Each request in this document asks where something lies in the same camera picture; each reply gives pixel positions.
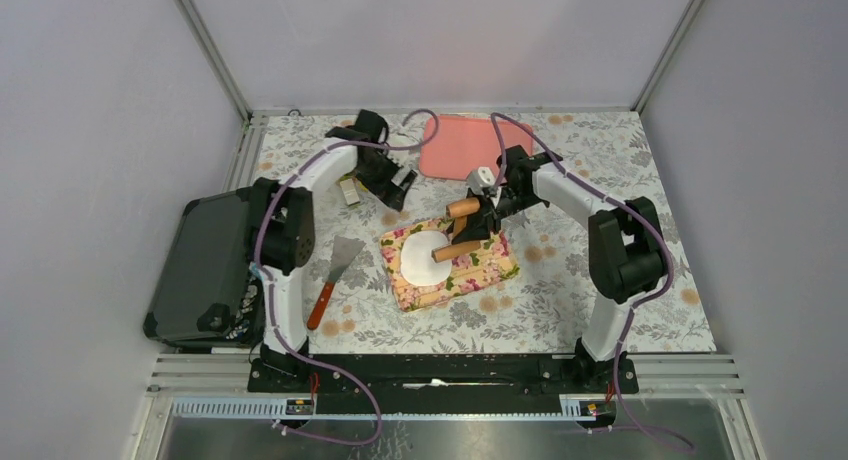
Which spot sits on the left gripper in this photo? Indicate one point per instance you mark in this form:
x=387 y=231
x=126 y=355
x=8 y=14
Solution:
x=386 y=190

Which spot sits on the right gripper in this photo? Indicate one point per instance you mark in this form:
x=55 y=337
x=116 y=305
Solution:
x=480 y=225

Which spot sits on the wooden double-ended roller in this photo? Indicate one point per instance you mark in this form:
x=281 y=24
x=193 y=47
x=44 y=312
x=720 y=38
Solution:
x=460 y=213

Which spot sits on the floral cutting board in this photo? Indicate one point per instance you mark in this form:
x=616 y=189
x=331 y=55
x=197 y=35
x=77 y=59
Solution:
x=492 y=263

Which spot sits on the metal scraper red handle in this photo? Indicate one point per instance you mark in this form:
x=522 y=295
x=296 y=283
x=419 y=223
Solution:
x=343 y=254

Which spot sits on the pink plastic tray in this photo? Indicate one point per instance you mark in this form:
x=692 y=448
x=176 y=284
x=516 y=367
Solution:
x=458 y=145

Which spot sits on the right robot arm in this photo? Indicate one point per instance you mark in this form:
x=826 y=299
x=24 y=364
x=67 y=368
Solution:
x=629 y=262

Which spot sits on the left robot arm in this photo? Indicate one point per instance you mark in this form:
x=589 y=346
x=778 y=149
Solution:
x=281 y=238

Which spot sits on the white dough ball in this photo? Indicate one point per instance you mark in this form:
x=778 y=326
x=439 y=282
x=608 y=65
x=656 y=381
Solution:
x=416 y=264

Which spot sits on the black case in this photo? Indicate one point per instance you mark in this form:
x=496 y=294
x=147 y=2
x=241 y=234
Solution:
x=206 y=296

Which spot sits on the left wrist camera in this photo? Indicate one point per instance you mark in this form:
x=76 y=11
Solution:
x=404 y=178

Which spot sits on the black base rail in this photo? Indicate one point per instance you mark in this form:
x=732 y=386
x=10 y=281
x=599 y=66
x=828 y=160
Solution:
x=419 y=384

